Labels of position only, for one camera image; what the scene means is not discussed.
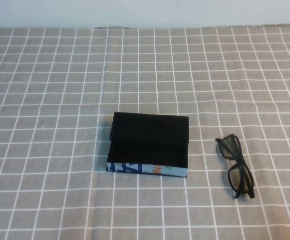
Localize black glasses case printed front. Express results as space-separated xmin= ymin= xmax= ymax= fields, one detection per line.
xmin=105 ymin=111 xmax=191 ymax=179

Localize black frame glasses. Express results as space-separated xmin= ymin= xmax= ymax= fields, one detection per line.
xmin=215 ymin=134 xmax=257 ymax=200

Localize grey white checked tablecloth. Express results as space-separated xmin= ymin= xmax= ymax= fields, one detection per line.
xmin=0 ymin=23 xmax=290 ymax=240

